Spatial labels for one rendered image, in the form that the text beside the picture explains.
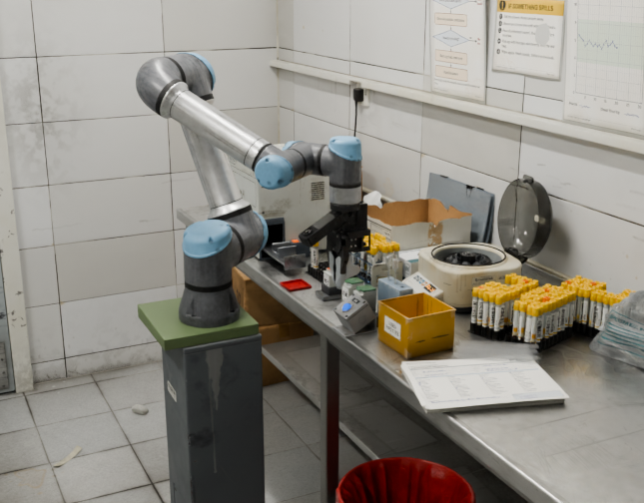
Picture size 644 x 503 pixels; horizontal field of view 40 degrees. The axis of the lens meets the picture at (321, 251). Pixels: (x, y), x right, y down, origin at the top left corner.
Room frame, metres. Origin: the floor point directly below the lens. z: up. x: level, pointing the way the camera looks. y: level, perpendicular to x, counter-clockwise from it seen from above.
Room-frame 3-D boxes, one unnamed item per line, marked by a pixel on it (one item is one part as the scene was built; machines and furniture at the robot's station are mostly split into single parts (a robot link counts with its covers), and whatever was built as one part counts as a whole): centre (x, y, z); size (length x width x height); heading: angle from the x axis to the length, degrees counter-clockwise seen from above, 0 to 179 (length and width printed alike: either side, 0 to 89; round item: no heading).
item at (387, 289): (2.10, -0.19, 0.92); 0.10 x 0.07 x 0.10; 29
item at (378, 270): (2.45, -0.14, 0.91); 0.20 x 0.10 x 0.07; 26
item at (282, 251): (2.55, 0.12, 0.92); 0.21 x 0.07 x 0.05; 26
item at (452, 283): (2.27, -0.38, 0.94); 0.30 x 0.24 x 0.12; 107
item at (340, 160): (2.03, -0.05, 1.30); 0.09 x 0.08 x 0.11; 62
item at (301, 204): (2.76, 0.12, 1.03); 0.31 x 0.27 x 0.30; 26
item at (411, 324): (1.95, -0.22, 0.92); 0.13 x 0.13 x 0.10; 28
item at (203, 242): (2.06, 0.27, 1.07); 0.13 x 0.12 x 0.14; 152
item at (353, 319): (2.05, -0.10, 0.92); 0.13 x 0.07 x 0.08; 116
